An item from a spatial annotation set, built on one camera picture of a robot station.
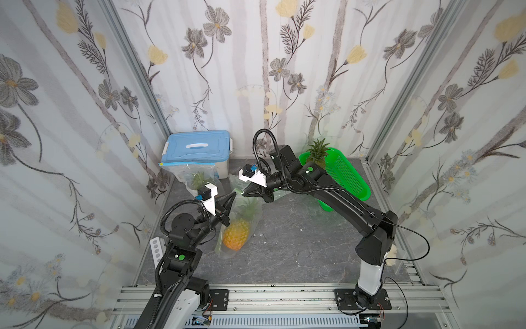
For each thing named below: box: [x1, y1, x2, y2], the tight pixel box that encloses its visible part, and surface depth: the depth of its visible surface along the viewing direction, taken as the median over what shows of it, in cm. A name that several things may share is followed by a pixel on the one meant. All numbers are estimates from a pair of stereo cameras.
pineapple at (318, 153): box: [307, 137, 330, 170], surface depth 98 cm
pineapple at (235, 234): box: [222, 198, 262, 252], surface depth 82 cm
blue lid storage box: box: [160, 130, 233, 179], surface depth 104 cm
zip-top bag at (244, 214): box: [214, 188, 263, 260], surface depth 81 cm
